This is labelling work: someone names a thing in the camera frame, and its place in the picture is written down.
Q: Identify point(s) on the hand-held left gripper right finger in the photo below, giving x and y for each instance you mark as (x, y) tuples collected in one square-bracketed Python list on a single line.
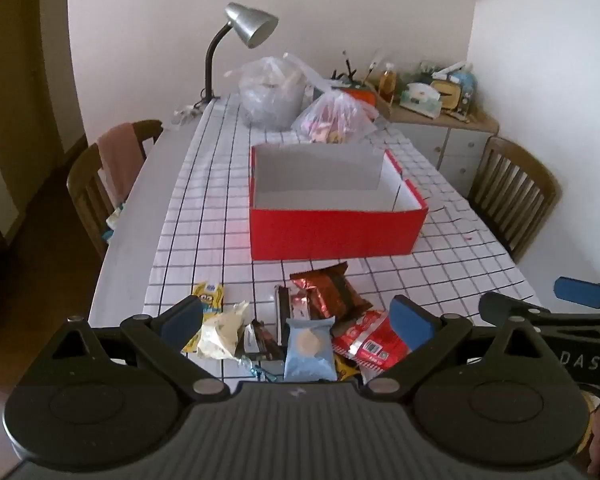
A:
[(410, 326)]

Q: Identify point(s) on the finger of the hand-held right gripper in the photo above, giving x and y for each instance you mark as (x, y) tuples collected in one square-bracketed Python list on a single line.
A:
[(580, 292), (500, 307)]

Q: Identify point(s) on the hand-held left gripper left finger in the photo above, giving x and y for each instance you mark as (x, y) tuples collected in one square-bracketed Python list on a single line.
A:
[(182, 316)]

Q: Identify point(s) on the yellow cartoon snack packet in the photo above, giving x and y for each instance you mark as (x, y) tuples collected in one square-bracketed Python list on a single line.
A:
[(212, 297)]

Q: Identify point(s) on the cream white snack packet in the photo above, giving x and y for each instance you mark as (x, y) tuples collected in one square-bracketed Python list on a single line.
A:
[(220, 335)]

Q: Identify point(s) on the red snack packet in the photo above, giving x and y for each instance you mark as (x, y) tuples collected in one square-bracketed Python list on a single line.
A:
[(367, 342)]

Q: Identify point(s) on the small yellow packet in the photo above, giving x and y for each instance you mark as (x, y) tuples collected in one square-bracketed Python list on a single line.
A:
[(347, 369)]

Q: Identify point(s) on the black chocolate packet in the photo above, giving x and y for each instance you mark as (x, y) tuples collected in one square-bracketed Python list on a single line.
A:
[(257, 340)]

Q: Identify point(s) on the brown orange foil packet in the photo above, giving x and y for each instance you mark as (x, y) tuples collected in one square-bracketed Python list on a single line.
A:
[(330, 290)]

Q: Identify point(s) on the blue candy wrapper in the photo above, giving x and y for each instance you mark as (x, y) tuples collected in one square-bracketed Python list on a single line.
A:
[(260, 372)]

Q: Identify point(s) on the black and white bar packet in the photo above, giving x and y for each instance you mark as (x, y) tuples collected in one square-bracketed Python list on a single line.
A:
[(282, 310)]

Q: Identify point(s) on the light blue snack packet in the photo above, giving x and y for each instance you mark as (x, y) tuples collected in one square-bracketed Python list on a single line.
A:
[(307, 350)]

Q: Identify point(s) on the red cardboard box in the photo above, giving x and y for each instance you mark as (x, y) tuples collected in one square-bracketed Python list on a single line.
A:
[(330, 235)]

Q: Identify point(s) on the white checked tablecloth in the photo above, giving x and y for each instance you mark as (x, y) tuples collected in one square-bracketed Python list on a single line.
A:
[(205, 210)]

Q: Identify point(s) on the wooden slatted chair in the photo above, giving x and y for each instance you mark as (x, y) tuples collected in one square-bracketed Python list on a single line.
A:
[(515, 185)]

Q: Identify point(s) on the wooden chair with towel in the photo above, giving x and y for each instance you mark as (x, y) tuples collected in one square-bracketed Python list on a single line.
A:
[(82, 195)]

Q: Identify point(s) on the pink towel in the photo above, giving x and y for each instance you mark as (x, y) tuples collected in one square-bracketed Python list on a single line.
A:
[(120, 160)]

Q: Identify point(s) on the white cabinet with wooden top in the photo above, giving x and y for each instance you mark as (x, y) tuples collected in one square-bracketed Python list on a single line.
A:
[(455, 145)]

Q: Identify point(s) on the white power strip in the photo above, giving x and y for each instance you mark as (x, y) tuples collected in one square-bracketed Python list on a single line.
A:
[(185, 115)]

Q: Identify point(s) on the plastic bag of pastries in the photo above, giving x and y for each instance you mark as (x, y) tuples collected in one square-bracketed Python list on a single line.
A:
[(330, 120)]

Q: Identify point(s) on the yellow retro box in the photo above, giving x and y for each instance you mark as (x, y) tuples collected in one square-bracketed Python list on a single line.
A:
[(447, 92)]

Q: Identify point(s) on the green tissue box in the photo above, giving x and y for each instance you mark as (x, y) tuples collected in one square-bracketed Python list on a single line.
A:
[(420, 100)]

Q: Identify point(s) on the blue patterned bag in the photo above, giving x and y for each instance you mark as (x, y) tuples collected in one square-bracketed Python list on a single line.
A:
[(467, 85)]

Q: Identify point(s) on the orange and green case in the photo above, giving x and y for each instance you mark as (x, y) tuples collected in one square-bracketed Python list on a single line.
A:
[(357, 95)]

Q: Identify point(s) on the large clear plastic bag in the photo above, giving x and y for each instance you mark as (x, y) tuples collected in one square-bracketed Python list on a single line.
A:
[(270, 95)]

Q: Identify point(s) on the amber glass bottle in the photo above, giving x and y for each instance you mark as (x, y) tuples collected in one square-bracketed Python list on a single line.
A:
[(388, 85)]

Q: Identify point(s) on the brown wooden door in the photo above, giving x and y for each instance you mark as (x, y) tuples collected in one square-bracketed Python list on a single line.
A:
[(25, 85)]

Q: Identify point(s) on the silver desk lamp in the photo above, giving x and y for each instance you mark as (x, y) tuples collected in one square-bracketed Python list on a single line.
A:
[(250, 25)]

